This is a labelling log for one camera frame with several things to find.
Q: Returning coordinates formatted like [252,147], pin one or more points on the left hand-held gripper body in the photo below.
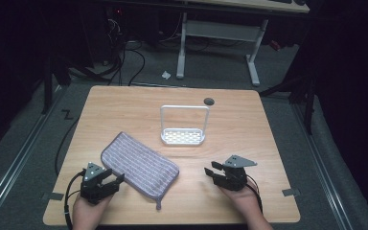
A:
[92,188]

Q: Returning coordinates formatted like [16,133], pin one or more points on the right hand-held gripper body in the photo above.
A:
[234,177]

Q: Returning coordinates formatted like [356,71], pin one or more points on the grey striped cloth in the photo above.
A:
[140,166]

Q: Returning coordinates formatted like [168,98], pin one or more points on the grey tape strip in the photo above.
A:
[290,192]
[56,196]

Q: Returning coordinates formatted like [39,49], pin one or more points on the black round table grommet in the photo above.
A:
[209,101]

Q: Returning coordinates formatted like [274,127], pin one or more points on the black metal stand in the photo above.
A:
[306,102]
[48,89]

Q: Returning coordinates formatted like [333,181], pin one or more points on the crumpled white paper scrap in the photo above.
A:
[166,75]

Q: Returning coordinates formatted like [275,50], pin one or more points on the small red object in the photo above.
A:
[275,45]

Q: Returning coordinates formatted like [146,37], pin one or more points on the metal floor rail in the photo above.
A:
[324,172]
[16,166]

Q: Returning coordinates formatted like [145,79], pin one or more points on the white desk frame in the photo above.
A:
[223,32]

